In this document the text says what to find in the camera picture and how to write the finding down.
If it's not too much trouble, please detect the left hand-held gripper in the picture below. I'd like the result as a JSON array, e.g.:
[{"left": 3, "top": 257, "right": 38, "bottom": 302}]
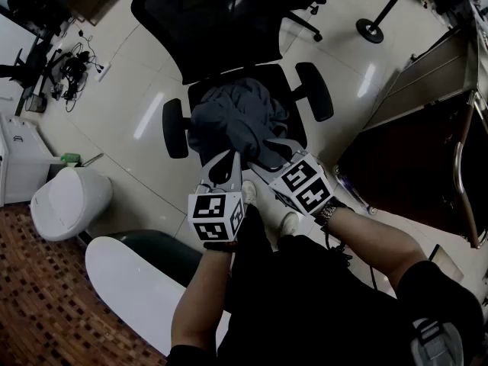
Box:
[{"left": 188, "top": 149, "right": 246, "bottom": 242}]

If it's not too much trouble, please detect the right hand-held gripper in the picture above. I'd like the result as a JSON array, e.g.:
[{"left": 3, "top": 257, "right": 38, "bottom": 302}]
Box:
[{"left": 247, "top": 137, "right": 336, "bottom": 217}]

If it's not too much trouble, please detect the grey cloth garment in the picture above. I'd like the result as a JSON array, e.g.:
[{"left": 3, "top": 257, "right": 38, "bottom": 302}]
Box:
[{"left": 187, "top": 77, "right": 291, "bottom": 169}]

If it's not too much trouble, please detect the brown laundry cart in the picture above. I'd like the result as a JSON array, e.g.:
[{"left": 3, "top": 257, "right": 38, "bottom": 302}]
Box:
[{"left": 334, "top": 0, "right": 488, "bottom": 250}]

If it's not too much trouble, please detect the person's right forearm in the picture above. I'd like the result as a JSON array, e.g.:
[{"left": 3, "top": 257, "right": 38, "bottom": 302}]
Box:
[{"left": 326, "top": 206, "right": 428, "bottom": 289}]

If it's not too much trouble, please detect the person's left forearm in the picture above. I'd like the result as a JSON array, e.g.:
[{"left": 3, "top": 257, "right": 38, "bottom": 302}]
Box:
[{"left": 170, "top": 248, "right": 234, "bottom": 354}]

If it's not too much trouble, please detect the person's left white shoe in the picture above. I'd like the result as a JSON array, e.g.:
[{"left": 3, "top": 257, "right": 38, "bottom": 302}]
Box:
[{"left": 242, "top": 180, "right": 258, "bottom": 205}]

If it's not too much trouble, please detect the person's white shoe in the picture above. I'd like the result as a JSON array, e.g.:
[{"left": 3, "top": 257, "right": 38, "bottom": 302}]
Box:
[
  {"left": 242, "top": 180, "right": 258, "bottom": 205},
  {"left": 280, "top": 211, "right": 300, "bottom": 238}
]

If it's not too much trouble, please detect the person's right white shoe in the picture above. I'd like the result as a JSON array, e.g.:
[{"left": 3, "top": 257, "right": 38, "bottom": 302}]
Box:
[{"left": 280, "top": 211, "right": 300, "bottom": 238}]

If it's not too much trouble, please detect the metal wristwatch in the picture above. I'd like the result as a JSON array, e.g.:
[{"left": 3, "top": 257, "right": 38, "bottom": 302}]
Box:
[{"left": 315, "top": 199, "right": 348, "bottom": 226}]

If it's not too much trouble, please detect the person's black clothed body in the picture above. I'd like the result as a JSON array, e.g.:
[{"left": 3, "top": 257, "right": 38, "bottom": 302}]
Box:
[{"left": 165, "top": 204, "right": 485, "bottom": 366}]

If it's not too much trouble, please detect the black mesh office chair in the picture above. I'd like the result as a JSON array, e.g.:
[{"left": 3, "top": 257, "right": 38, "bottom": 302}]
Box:
[{"left": 130, "top": 0, "right": 336, "bottom": 167}]

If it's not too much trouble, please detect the white toilet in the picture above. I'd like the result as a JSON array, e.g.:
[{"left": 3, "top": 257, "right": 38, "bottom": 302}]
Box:
[{"left": 30, "top": 165, "right": 114, "bottom": 242}]

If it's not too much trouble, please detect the black stanchion pole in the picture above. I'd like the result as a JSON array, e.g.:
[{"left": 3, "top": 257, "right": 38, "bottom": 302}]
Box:
[{"left": 355, "top": 0, "right": 409, "bottom": 45}]

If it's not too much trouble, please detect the white low cabinet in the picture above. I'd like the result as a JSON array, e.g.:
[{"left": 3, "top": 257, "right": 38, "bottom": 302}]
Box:
[{"left": 0, "top": 114, "right": 55, "bottom": 205}]

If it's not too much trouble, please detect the grey chest pouch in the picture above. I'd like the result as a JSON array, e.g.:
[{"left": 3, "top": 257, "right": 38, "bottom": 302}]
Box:
[{"left": 409, "top": 316, "right": 464, "bottom": 366}]

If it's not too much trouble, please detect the black coiled cable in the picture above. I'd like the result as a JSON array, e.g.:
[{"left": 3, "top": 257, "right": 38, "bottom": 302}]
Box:
[{"left": 323, "top": 226, "right": 378, "bottom": 290}]

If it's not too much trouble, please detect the tangle of black cables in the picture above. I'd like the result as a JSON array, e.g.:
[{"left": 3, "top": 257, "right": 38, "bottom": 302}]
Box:
[{"left": 49, "top": 28, "right": 104, "bottom": 113}]

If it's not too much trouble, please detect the black wire mesh basket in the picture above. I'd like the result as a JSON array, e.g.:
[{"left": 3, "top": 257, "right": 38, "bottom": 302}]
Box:
[{"left": 24, "top": 92, "right": 48, "bottom": 114}]

